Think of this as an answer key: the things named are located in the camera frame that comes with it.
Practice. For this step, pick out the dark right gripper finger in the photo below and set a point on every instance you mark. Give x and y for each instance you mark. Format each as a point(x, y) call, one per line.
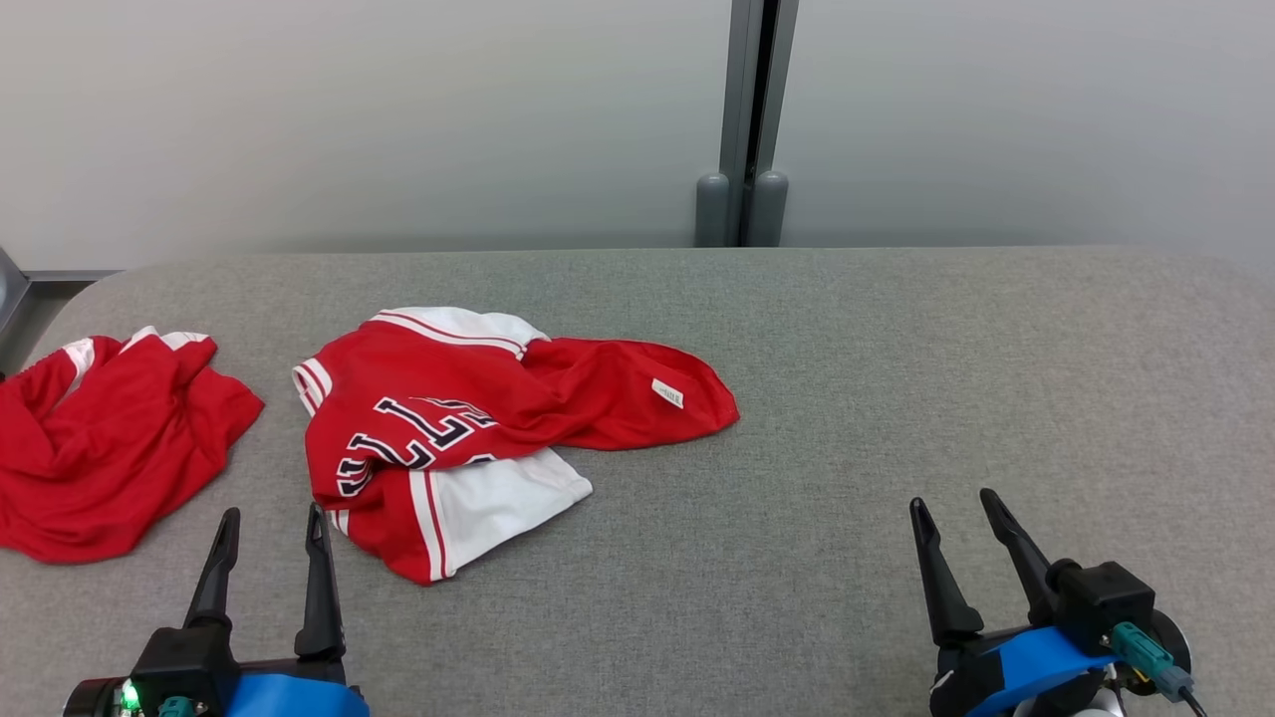
point(946, 588)
point(1021, 553)

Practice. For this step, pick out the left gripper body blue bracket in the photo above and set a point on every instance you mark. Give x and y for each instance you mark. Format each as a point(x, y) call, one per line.
point(299, 697)

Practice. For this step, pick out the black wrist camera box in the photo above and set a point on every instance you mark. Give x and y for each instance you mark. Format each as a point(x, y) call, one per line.
point(1101, 602)
point(184, 662)

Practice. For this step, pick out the red white basketball jersey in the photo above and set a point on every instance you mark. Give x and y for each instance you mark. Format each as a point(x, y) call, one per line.
point(558, 393)

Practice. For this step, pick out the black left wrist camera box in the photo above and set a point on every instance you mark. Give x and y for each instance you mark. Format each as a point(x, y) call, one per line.
point(184, 662)

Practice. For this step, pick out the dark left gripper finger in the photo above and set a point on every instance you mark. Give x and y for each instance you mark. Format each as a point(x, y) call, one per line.
point(321, 597)
point(214, 573)

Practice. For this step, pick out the red white basketball shorts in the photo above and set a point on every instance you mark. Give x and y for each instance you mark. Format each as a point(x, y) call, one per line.
point(110, 448)

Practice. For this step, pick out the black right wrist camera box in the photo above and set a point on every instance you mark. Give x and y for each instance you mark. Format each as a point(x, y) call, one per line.
point(1101, 602)

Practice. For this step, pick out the grey partition foot with caster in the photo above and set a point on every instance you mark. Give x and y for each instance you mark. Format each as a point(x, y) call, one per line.
point(12, 294)

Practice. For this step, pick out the grey partition joint post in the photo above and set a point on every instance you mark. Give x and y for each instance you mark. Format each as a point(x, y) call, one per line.
point(742, 100)

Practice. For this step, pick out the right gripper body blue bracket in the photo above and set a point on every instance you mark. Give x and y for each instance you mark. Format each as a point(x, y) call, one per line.
point(1026, 662)

